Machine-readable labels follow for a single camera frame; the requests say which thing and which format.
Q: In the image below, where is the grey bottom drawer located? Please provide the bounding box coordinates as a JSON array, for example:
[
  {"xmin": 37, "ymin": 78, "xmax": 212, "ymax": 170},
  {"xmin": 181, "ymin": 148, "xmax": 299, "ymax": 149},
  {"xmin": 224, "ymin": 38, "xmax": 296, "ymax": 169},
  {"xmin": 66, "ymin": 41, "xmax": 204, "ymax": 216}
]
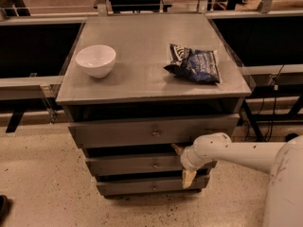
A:
[{"xmin": 96, "ymin": 174, "xmax": 211, "ymax": 197}]

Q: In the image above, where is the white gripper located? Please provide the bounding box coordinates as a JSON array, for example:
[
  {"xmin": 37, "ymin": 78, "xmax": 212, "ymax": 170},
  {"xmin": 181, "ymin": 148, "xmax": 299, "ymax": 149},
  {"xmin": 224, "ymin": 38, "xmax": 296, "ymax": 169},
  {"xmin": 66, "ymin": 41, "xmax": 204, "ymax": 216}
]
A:
[{"xmin": 171, "ymin": 144, "xmax": 208, "ymax": 189}]

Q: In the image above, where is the left metal railing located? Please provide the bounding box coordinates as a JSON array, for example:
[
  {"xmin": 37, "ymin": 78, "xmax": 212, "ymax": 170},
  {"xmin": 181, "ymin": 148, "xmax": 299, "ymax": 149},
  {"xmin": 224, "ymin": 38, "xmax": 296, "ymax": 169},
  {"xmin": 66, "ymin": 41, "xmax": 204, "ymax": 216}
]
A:
[{"xmin": 0, "ymin": 17, "xmax": 85, "ymax": 133}]

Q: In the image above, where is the right metal railing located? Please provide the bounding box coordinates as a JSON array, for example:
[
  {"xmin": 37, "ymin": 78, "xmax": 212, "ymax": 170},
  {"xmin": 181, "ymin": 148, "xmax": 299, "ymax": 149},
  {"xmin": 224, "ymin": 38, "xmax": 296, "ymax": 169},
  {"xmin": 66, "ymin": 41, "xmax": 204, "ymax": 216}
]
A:
[{"xmin": 206, "ymin": 10, "xmax": 303, "ymax": 142}]

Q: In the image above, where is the grey drawer cabinet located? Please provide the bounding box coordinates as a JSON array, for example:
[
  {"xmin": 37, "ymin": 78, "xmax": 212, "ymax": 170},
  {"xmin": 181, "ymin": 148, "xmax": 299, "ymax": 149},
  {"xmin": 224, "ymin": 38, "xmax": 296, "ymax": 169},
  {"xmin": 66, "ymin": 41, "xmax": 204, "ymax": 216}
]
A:
[{"xmin": 56, "ymin": 13, "xmax": 253, "ymax": 199}]

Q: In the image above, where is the blue chip bag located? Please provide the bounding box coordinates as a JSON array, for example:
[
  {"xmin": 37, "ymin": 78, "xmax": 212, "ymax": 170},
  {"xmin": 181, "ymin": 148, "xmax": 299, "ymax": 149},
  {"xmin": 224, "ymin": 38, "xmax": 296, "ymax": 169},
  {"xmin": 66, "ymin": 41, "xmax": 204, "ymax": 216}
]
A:
[{"xmin": 164, "ymin": 44, "xmax": 220, "ymax": 84}]

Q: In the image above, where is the metal railing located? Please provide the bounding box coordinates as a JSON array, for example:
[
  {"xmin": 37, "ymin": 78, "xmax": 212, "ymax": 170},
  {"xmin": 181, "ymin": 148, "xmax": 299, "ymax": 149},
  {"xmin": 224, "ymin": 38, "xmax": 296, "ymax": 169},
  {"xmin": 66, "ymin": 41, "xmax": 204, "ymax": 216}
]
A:
[
  {"xmin": 0, "ymin": 17, "xmax": 85, "ymax": 133},
  {"xmin": 206, "ymin": 10, "xmax": 303, "ymax": 142}
]

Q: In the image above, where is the black shoe at left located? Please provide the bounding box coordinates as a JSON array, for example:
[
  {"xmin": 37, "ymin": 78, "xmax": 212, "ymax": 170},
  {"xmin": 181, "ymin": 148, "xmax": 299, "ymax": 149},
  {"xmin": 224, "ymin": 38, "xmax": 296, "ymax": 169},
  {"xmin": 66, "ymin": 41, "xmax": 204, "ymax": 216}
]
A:
[{"xmin": 0, "ymin": 195, "xmax": 9, "ymax": 220}]

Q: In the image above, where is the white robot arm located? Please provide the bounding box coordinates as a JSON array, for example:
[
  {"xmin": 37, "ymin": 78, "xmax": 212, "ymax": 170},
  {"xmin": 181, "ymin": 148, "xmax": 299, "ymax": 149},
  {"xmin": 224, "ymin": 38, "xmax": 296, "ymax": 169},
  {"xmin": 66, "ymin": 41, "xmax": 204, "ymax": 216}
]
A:
[{"xmin": 172, "ymin": 132, "xmax": 303, "ymax": 227}]

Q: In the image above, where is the black shoe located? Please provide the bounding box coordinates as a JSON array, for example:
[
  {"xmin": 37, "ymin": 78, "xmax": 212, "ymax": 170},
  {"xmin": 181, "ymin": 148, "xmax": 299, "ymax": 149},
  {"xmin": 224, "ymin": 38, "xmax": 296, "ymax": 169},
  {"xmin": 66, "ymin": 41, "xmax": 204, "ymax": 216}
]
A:
[
  {"xmin": 285, "ymin": 132, "xmax": 298, "ymax": 142},
  {"xmin": 0, "ymin": 195, "xmax": 9, "ymax": 220}
]

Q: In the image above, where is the black shoe at right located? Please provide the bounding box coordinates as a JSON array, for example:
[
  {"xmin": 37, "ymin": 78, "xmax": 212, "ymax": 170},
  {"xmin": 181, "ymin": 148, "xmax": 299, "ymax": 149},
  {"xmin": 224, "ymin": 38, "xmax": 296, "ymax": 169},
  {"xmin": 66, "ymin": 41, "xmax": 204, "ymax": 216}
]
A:
[{"xmin": 285, "ymin": 132, "xmax": 298, "ymax": 142}]

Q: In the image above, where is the grey drawer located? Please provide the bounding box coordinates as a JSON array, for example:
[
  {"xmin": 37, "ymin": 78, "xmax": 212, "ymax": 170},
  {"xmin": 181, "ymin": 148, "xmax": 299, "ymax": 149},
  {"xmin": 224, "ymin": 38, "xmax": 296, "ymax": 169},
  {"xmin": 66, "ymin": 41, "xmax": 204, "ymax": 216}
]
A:
[
  {"xmin": 69, "ymin": 113, "xmax": 240, "ymax": 148},
  {"xmin": 84, "ymin": 149, "xmax": 222, "ymax": 177},
  {"xmin": 96, "ymin": 174, "xmax": 211, "ymax": 197}
]

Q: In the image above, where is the white ceramic bowl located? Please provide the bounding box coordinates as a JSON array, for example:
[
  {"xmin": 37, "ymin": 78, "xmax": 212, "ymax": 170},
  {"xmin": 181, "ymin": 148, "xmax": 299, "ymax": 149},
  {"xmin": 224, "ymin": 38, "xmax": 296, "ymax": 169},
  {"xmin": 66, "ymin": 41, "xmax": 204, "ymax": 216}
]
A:
[{"xmin": 76, "ymin": 44, "xmax": 116, "ymax": 78}]

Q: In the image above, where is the black floor cable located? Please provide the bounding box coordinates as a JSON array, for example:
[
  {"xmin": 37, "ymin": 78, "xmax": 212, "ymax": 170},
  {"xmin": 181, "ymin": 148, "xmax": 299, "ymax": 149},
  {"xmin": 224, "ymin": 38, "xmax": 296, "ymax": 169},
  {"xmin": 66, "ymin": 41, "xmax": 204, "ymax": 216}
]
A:
[{"xmin": 242, "ymin": 64, "xmax": 285, "ymax": 143}]

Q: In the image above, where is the grey top drawer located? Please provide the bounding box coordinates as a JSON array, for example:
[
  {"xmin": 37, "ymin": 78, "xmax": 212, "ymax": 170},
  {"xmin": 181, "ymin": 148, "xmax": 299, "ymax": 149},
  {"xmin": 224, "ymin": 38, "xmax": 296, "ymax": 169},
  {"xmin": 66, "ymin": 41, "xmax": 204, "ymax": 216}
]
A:
[{"xmin": 69, "ymin": 113, "xmax": 240, "ymax": 148}]

